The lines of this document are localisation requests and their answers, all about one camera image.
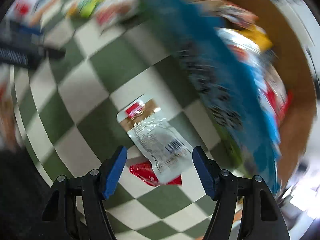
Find red chocolate snack packet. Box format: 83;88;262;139
129;160;183;187

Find white red shrimp snack bag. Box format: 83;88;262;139
94;0;139;30

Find white beige pouch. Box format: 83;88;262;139
117;94;193;184

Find checkered green table mat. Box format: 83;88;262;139
7;0;246;240

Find cardboard milk box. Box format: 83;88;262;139
134;0;318;198

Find silver spicy fish pouch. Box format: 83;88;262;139
216;28;266;89

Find yellow black snack bag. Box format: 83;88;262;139
238;25;273;52

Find green fruit candy bag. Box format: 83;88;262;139
66;0;104;18

